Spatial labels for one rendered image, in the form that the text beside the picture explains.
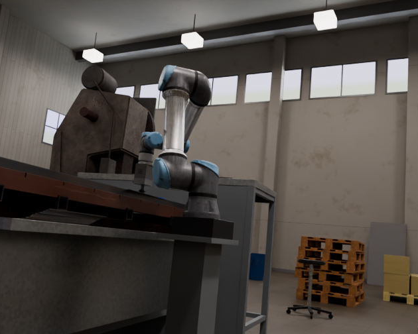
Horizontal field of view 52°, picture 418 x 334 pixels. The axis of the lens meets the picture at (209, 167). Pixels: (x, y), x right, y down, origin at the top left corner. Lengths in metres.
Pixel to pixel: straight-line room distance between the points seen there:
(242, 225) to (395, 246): 8.49
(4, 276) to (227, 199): 1.56
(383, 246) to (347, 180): 1.88
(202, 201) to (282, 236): 10.20
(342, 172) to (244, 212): 9.13
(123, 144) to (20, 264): 5.01
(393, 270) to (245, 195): 5.03
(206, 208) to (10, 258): 0.71
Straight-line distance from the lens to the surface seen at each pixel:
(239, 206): 2.62
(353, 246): 5.99
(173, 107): 1.79
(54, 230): 1.30
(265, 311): 3.16
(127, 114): 6.46
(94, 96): 6.78
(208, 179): 1.71
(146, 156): 2.20
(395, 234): 10.97
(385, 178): 11.47
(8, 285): 1.44
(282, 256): 11.85
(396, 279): 7.41
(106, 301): 1.85
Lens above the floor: 0.68
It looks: 9 degrees up
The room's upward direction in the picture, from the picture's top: 6 degrees clockwise
